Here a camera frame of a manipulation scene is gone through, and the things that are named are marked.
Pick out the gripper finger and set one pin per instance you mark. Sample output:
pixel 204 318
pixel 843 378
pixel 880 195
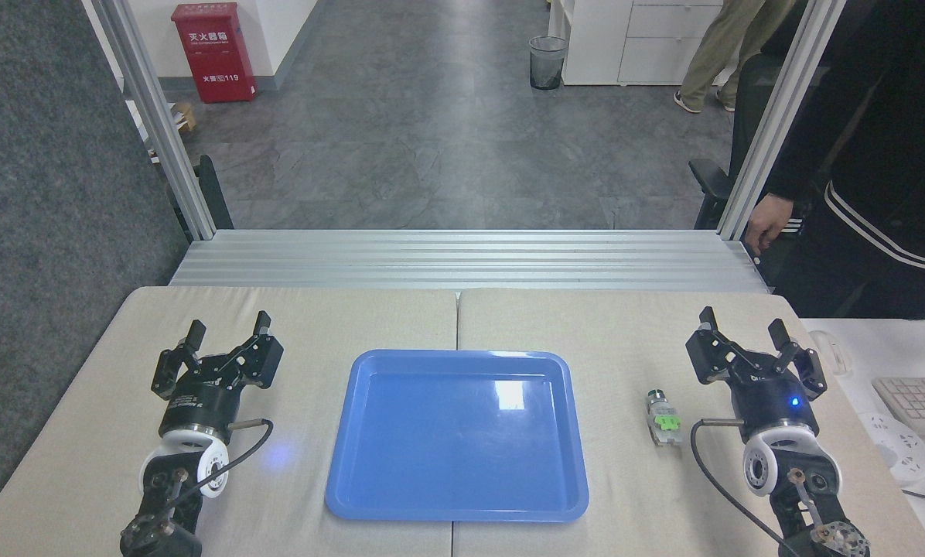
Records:
pixel 807 371
pixel 170 371
pixel 706 356
pixel 261 356

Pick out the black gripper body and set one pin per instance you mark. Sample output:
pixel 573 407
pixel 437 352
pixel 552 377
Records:
pixel 772 402
pixel 199 406

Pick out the switch part with green clip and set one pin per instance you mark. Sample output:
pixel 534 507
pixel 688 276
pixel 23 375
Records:
pixel 663 422

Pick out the black curved plastic part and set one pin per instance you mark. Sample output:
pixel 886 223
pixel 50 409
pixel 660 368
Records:
pixel 211 189

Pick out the blue plastic tray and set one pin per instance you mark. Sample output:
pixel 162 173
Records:
pixel 459 437

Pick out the person's hand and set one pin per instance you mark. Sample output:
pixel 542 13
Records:
pixel 768 220

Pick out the white computer mouse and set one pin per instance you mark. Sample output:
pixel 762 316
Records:
pixel 827 352

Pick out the beige table mat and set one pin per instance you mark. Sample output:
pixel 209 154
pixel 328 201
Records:
pixel 308 402
pixel 625 333

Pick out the white keyboard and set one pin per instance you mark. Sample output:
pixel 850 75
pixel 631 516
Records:
pixel 915 402

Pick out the white power strip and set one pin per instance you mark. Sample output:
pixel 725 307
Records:
pixel 899 445

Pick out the black office chair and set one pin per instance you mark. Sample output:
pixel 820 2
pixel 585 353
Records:
pixel 710 186

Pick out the grey felt partition panel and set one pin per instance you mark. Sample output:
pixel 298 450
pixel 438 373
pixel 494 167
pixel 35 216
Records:
pixel 45 232

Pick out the person in black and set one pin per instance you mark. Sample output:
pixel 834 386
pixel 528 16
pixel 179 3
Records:
pixel 888 155

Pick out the small cardboard box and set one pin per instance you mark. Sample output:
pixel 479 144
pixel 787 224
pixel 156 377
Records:
pixel 184 116

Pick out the standing person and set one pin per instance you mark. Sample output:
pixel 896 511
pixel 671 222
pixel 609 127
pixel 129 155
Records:
pixel 714 54

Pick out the red fire extinguisher box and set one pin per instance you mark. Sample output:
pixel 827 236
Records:
pixel 213 54

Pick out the white drawer cabinet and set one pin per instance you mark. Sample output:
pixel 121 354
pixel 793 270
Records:
pixel 625 42

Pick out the mesh waste bin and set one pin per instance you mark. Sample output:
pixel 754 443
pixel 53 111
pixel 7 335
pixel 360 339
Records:
pixel 547 63

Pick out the silver aluminium rail platform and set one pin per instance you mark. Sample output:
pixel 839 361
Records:
pixel 470 259

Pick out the silver aluminium post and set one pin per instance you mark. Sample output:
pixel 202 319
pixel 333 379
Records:
pixel 776 124
pixel 157 116

